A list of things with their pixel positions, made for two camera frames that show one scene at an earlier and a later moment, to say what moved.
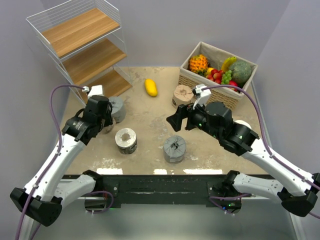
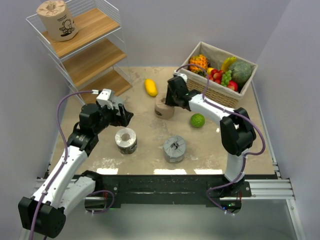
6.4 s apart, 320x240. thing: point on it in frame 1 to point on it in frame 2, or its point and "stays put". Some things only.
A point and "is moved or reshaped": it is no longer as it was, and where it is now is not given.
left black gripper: x=109 y=120 to x=123 y=119
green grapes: x=226 y=77 stays put
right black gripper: x=184 y=111 to x=169 y=101
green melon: x=241 y=72 stays put
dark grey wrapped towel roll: x=174 y=149 stays put
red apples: x=216 y=76 stays put
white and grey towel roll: x=126 y=139 stays put
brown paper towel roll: x=107 y=128 to x=59 y=22
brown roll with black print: x=183 y=94 is moved or reshaped
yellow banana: x=227 y=62 stays put
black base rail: x=169 y=189 stays put
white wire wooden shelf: x=85 y=38 stays put
